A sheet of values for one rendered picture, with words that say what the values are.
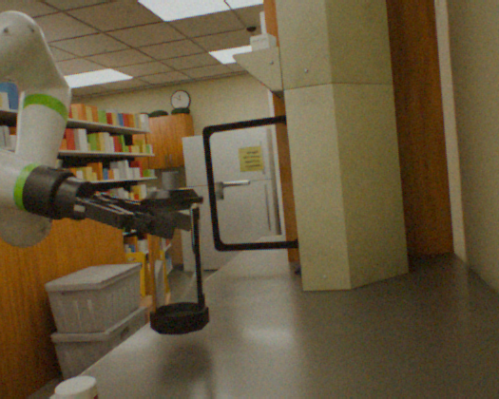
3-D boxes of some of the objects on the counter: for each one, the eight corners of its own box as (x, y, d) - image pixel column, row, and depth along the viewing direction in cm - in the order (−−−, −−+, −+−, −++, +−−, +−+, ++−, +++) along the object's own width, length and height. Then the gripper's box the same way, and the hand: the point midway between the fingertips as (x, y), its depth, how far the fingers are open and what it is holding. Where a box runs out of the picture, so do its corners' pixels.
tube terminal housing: (402, 258, 138) (379, -13, 134) (414, 286, 106) (385, -67, 102) (315, 263, 143) (291, 3, 139) (302, 291, 112) (270, -44, 108)
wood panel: (452, 251, 142) (413, -240, 134) (454, 253, 139) (414, -249, 131) (289, 260, 153) (245, -193, 146) (288, 262, 150) (243, -200, 143)
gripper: (30, 178, 76) (163, 212, 71) (101, 175, 97) (206, 200, 93) (24, 223, 76) (154, 259, 72) (94, 210, 98) (199, 237, 93)
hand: (170, 223), depth 83 cm, fingers closed on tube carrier, 9 cm apart
